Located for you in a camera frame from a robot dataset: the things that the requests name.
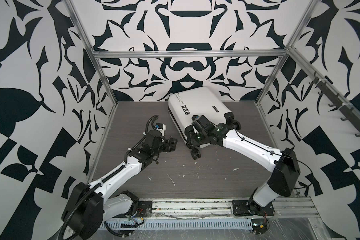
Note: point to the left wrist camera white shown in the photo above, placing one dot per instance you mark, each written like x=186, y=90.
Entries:
x=160, y=127

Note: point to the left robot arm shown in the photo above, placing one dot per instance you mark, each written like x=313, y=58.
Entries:
x=91, y=205

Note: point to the wall hook rack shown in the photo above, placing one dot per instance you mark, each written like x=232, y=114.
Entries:
x=337, y=101

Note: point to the black suitcase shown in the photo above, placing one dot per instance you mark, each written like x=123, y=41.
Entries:
x=195, y=102

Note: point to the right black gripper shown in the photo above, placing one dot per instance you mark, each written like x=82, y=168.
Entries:
x=191, y=140

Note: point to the aluminium cage frame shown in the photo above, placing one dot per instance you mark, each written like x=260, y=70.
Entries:
x=243, y=51

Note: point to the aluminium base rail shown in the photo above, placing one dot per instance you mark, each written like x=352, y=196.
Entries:
x=198, y=208

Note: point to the white slotted cable duct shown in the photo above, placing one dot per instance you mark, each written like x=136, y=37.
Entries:
x=192, y=224

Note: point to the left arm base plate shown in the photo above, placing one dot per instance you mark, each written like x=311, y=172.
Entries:
x=142, y=209

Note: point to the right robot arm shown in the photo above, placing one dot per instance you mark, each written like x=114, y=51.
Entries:
x=282, y=164

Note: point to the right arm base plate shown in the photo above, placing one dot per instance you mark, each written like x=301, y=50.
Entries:
x=242, y=208

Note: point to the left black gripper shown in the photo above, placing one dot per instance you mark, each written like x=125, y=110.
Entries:
x=170, y=146

